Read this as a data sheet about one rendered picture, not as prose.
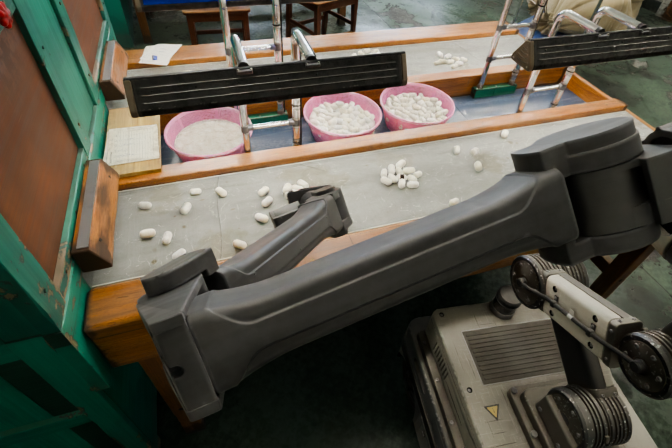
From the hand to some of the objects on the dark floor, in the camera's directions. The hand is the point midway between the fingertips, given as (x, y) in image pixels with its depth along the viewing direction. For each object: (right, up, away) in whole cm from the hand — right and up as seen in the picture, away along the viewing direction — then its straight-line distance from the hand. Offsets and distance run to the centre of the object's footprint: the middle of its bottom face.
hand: (304, 200), depth 96 cm
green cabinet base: (-92, -41, +74) cm, 125 cm away
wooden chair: (-79, +105, +220) cm, 256 cm away
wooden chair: (-6, +124, +246) cm, 276 cm away
